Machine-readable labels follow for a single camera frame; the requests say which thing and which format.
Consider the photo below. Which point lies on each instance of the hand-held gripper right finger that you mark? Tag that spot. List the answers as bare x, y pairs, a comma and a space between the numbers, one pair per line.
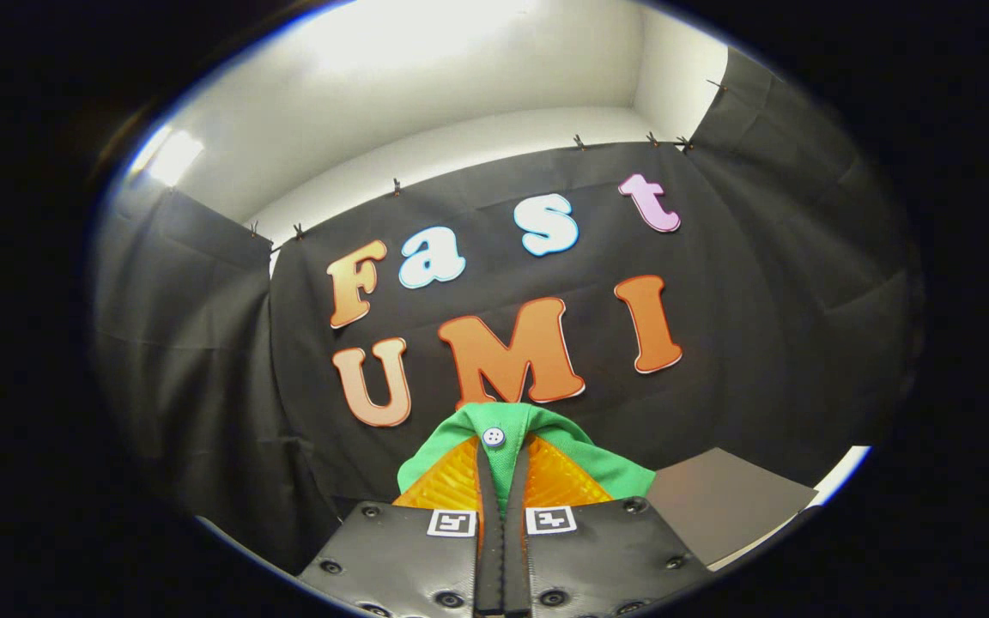
606, 558

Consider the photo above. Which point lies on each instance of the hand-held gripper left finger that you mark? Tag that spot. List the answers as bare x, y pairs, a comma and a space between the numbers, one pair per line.
391, 558

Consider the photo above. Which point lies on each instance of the green polo shirt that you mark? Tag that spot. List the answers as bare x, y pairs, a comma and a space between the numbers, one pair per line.
597, 459

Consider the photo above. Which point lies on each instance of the grey table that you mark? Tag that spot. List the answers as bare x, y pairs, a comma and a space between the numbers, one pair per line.
718, 506

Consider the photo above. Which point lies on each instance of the row of black backdrop clips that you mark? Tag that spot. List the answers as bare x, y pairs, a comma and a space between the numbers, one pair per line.
396, 186

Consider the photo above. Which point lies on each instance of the ceiling light panel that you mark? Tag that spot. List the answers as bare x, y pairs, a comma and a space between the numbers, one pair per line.
177, 156

